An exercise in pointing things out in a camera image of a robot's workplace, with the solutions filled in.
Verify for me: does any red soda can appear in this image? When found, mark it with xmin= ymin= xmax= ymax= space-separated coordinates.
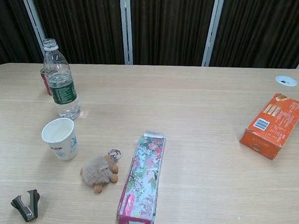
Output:
xmin=39 ymin=67 xmax=54 ymax=96

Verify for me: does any transparent plastic water bottle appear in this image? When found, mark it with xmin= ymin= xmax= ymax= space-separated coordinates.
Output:
xmin=40 ymin=38 xmax=85 ymax=121

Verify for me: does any white paper cup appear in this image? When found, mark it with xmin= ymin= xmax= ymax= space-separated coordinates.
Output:
xmin=40 ymin=116 xmax=81 ymax=162

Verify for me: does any long floral pink box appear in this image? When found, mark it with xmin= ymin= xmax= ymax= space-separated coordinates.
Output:
xmin=116 ymin=128 xmax=168 ymax=224

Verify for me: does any black staple remover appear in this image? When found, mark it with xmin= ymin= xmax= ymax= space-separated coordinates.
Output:
xmin=9 ymin=188 xmax=41 ymax=223

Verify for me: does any dark pleated curtain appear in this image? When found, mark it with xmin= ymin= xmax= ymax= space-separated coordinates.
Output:
xmin=0 ymin=0 xmax=299 ymax=82

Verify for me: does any white round cable grommet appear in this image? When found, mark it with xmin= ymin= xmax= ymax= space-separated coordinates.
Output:
xmin=274 ymin=74 xmax=299 ymax=87

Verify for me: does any beige fluffy plush keychain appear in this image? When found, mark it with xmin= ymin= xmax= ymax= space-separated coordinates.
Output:
xmin=78 ymin=147 xmax=124 ymax=195

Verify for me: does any orange cardboard box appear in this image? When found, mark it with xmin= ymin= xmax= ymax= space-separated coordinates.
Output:
xmin=239 ymin=91 xmax=299 ymax=162

